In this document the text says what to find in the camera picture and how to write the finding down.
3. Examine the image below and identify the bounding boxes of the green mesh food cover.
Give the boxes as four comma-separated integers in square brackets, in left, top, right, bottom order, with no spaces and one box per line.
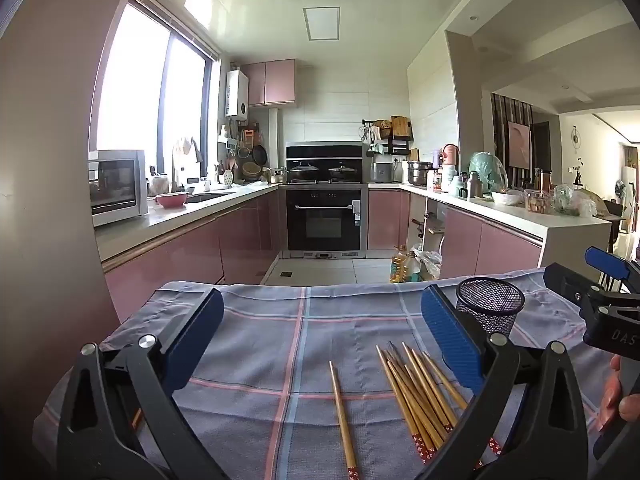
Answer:
[468,151,508,193]

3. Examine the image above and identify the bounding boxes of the pink kitchen base cabinets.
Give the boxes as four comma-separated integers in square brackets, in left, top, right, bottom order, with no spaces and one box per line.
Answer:
[368,189,543,281]
[102,190,280,323]

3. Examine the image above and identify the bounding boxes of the black wall rack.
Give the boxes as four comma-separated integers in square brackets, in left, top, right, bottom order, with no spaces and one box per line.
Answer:
[362,117,413,157]

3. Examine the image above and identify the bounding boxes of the white plastic bag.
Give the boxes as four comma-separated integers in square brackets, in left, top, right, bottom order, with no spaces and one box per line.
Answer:
[417,250,443,281]

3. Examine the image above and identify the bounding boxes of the steel stock pot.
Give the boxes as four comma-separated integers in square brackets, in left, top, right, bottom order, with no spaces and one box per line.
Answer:
[407,161,433,186]

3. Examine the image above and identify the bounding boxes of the pink wall cabinet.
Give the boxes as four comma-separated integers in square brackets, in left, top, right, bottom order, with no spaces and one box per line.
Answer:
[240,58,297,107]

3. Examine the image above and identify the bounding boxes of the black integrated stove with oven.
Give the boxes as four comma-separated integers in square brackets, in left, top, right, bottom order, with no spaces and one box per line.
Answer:
[279,141,370,260]

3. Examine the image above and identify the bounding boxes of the wooden slat partition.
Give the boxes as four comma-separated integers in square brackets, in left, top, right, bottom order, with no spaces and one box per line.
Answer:
[491,92,535,181]

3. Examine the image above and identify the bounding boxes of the plastic bag of greens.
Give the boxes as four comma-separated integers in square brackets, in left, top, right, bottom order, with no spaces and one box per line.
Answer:
[552,184,598,218]

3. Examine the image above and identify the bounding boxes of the white wall water heater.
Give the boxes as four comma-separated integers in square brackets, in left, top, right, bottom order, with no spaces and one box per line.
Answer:
[225,69,249,122]

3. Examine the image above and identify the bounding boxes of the bunch of wooden chopsticks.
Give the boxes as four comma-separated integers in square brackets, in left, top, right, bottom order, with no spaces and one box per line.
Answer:
[375,341,502,465]

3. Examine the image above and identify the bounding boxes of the yellow cooking oil bottle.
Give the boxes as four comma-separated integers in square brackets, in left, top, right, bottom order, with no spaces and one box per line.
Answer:
[390,246,408,283]

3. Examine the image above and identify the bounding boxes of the white toaster oven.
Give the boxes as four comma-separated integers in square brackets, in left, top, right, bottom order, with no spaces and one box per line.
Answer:
[89,149,149,227]

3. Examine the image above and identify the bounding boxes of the red-tipped bamboo chopstick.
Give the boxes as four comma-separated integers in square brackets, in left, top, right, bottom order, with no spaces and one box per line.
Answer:
[328,360,360,480]

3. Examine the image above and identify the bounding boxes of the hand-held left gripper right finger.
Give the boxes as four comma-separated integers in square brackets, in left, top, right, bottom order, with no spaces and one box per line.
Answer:
[415,284,590,480]

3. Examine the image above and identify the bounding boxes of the pink wall painting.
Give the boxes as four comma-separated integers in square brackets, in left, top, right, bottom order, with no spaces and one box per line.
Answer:
[507,121,532,168]

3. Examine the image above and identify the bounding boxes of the black mesh utensil holder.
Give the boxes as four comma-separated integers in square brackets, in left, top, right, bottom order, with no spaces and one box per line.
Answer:
[456,277,526,346]

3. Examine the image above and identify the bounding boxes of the blue plaid tablecloth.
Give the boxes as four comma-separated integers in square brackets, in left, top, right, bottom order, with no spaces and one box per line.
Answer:
[32,267,616,480]

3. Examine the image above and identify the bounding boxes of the large kitchen window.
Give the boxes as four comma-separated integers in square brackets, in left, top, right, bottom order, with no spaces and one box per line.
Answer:
[95,0,221,196]

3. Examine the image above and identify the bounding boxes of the glass food container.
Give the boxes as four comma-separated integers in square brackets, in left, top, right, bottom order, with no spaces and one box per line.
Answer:
[524,190,552,215]

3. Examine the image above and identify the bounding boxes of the ceiling light panel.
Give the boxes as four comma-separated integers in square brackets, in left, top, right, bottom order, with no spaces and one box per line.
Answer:
[302,6,341,41]

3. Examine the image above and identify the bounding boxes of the person's right hand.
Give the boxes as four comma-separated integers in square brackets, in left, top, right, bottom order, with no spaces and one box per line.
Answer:
[597,355,640,433]

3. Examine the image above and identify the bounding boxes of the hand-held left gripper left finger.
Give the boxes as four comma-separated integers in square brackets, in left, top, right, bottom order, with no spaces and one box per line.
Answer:
[56,287,226,480]

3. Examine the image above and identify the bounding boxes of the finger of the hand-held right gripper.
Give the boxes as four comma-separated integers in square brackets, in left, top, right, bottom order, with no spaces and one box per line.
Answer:
[584,246,640,293]
[543,262,611,320]

